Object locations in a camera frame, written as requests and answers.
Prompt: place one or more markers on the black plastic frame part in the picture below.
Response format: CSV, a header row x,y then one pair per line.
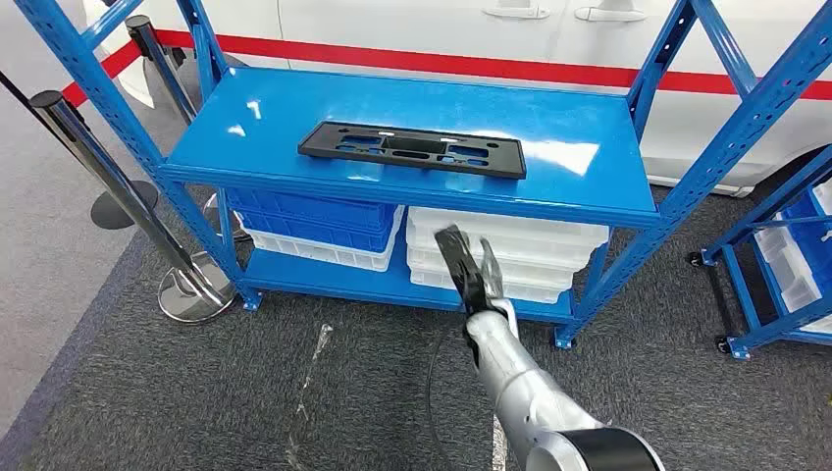
x,y
409,144

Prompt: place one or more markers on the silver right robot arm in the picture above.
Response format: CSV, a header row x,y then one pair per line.
x,y
520,390

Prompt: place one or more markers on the blue metal shelf rack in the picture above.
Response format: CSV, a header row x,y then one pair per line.
x,y
260,130

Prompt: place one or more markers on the blue wheeled shelf rack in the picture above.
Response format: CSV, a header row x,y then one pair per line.
x,y
738,286

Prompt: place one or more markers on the clear floor tape strip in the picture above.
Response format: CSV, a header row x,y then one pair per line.
x,y
320,341
499,448

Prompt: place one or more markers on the white car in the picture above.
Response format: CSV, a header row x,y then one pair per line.
x,y
390,26

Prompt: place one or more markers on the dark round stanchion base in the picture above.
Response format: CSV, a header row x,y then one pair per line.
x,y
114,214

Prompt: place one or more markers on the white storage bin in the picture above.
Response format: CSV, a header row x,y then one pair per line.
x,y
790,273

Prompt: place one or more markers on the blue storage bin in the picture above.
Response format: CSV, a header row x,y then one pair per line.
x,y
816,253

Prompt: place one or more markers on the black barrier belt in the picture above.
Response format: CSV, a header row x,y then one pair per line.
x,y
16,90

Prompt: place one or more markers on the chrome stanchion post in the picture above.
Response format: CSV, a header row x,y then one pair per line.
x,y
117,188
159,62

